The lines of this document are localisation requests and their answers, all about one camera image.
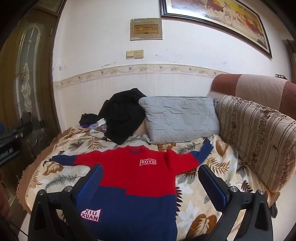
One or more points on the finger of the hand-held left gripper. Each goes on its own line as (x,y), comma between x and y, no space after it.
(23,128)

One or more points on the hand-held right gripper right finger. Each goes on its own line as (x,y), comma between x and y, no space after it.
(215,187)

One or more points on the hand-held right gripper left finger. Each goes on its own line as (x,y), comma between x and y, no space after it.
(92,185)

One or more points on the red and blue knit sweater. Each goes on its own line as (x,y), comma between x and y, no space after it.
(138,180)

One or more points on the leaf print blanket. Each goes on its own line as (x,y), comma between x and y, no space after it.
(198,208)

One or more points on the brown frilled bed cover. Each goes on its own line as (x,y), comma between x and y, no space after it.
(25,183)

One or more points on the wooden door with glass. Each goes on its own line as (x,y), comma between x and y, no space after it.
(27,76)

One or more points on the purple cloth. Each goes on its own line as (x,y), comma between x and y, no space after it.
(98,126)

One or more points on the small dark cloth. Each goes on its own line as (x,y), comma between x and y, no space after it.
(87,119)

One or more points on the striped floral sofa cushion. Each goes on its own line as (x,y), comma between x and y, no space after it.
(259,139)

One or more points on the beige cushion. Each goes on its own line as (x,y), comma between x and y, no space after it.
(140,129)

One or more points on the black garment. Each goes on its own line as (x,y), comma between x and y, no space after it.
(122,115)

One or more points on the grey quilted pillow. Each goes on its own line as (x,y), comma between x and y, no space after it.
(180,118)

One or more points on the red-brown sofa backrest cover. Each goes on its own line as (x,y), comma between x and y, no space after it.
(254,89)

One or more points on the gold light switch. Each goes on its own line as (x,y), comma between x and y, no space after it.
(130,54)
(139,53)

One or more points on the framed wall plaque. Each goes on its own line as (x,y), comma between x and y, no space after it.
(146,29)

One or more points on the framed wall painting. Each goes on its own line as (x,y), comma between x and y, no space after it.
(222,16)

